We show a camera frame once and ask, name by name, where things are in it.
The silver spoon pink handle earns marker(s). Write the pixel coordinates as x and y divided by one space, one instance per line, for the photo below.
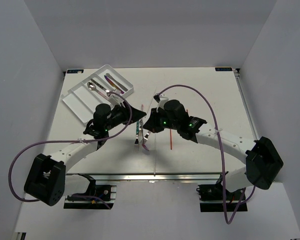
91 86

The silver ornate butter knife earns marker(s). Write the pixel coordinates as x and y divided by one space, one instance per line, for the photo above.
117 82

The silver spoon dark handle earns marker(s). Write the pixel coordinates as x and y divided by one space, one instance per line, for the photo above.
99 85

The green handle fork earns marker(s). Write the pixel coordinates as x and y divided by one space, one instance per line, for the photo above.
136 142

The dark handle fork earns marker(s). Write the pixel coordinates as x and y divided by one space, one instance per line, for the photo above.
143 137

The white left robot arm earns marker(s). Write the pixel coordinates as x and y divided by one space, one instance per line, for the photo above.
48 181

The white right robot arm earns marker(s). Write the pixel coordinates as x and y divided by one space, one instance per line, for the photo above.
261 160

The white compartment utensil tray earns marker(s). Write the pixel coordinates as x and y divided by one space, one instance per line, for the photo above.
83 98

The blue label sticker right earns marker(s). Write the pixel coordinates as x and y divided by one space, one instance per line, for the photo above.
223 69

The orange chopstick left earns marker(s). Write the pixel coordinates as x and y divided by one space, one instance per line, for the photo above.
170 140

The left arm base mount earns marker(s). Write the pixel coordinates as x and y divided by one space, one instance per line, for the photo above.
83 192

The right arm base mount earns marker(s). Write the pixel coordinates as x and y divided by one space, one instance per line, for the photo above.
211 198

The iridescent rainbow knife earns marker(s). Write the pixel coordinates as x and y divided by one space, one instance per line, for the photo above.
113 84

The blue label sticker left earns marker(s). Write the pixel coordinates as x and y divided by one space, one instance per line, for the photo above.
74 71

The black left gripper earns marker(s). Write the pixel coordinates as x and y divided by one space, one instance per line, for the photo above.
125 111

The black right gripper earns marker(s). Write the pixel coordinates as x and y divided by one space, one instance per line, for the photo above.
151 124

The blue label sticker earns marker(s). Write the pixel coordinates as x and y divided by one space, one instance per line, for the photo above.
223 69
74 71

